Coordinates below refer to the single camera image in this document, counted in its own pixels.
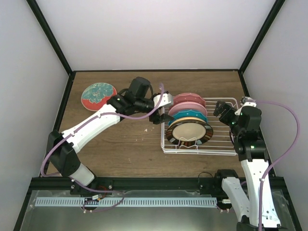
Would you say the dark striped rim plate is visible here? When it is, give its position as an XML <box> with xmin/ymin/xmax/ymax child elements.
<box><xmin>165</xmin><ymin>120</ymin><xmax>214</xmax><ymax>147</ymax></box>

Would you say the red and teal floral plate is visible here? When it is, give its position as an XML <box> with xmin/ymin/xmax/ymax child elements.
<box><xmin>81</xmin><ymin>82</ymin><xmax>117</xmax><ymax>111</ymax></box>

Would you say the yellow plate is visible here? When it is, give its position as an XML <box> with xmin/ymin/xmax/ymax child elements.
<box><xmin>173</xmin><ymin>116</ymin><xmax>206</xmax><ymax>123</ymax></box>

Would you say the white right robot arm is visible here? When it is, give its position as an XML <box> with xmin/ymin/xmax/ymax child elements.
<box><xmin>213</xmin><ymin>101</ymin><xmax>283</xmax><ymax>231</ymax></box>

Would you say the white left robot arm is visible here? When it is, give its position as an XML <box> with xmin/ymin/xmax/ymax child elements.
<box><xmin>40</xmin><ymin>77</ymin><xmax>173</xmax><ymax>194</ymax></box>

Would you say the light pink plate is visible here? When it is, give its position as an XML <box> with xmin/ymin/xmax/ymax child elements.
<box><xmin>168</xmin><ymin>102</ymin><xmax>207</xmax><ymax>116</ymax></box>

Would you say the dark pink scalloped plate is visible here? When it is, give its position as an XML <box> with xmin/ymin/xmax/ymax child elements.
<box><xmin>173</xmin><ymin>93</ymin><xmax>206</xmax><ymax>107</ymax></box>

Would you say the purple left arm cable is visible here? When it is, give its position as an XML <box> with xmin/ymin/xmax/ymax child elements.
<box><xmin>40</xmin><ymin>83</ymin><xmax>169</xmax><ymax>214</ymax></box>

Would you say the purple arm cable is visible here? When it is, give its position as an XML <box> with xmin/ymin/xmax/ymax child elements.
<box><xmin>255</xmin><ymin>100</ymin><xmax>301</xmax><ymax>231</ymax></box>
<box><xmin>40</xmin><ymin>83</ymin><xmax>169</xmax><ymax>214</ymax></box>

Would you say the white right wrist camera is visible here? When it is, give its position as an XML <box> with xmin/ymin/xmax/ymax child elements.
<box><xmin>234</xmin><ymin>96</ymin><xmax>257</xmax><ymax>116</ymax></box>

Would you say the white wire dish rack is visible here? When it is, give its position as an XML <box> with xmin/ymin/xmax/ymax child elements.
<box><xmin>161</xmin><ymin>97</ymin><xmax>238</xmax><ymax>156</ymax></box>

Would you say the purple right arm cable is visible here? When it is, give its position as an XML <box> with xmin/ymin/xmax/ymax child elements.
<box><xmin>255</xmin><ymin>100</ymin><xmax>301</xmax><ymax>231</ymax></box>

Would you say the black front mounting rail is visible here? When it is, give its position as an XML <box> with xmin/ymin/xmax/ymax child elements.
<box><xmin>28</xmin><ymin>177</ymin><xmax>284</xmax><ymax>195</ymax></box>

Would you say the slotted grey cable duct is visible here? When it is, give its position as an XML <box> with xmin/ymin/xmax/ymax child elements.
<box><xmin>35</xmin><ymin>197</ymin><xmax>217</xmax><ymax>208</ymax></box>

